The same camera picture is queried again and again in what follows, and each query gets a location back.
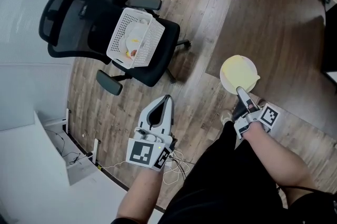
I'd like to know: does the person's black-clothed body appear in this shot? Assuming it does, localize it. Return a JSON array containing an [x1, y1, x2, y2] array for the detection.
[[110, 121, 337, 224]]

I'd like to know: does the white dishes pile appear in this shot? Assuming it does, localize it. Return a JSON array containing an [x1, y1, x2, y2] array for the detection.
[[120, 18, 151, 59]]

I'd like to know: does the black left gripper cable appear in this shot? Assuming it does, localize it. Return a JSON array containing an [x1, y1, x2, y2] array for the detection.
[[168, 149, 197, 181]]

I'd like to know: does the yellow cake slice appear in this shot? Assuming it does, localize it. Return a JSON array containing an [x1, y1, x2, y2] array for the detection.
[[221, 56, 260, 89]]

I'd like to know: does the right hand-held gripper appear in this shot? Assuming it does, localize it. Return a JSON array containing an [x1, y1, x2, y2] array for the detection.
[[231, 86, 281, 141]]

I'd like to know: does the person's right forearm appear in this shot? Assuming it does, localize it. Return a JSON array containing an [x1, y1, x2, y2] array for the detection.
[[241, 123, 316, 208]]

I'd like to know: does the person's right white shoe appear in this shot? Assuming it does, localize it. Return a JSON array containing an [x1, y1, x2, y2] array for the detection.
[[255, 97, 267, 110]]

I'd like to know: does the person's left forearm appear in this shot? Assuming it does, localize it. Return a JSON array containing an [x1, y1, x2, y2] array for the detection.
[[115, 165, 166, 224]]

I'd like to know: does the black floor cable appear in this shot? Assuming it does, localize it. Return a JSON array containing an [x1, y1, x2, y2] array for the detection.
[[46, 129, 85, 166]]

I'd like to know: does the white perforated basket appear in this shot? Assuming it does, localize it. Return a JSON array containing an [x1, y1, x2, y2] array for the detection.
[[106, 7, 166, 70]]

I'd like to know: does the black office chair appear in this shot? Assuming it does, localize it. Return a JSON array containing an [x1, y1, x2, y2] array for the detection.
[[38, 0, 192, 96]]

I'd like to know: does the plain white desk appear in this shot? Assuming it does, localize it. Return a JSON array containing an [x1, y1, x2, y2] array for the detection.
[[0, 109, 132, 224]]

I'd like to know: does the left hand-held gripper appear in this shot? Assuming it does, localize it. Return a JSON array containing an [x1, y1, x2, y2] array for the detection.
[[125, 94, 179, 172]]

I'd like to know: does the white floor cable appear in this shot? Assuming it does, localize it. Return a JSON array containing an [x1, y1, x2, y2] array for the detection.
[[101, 150, 185, 185]]

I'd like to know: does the person's left white shoe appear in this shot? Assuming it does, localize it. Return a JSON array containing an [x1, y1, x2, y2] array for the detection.
[[220, 109, 234, 127]]

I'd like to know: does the white round plate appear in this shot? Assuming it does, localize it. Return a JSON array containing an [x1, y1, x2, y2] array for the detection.
[[220, 54, 261, 95]]

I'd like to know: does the person's white shoe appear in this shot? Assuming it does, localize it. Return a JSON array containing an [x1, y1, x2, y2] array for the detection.
[[220, 109, 234, 127], [255, 97, 267, 110]]

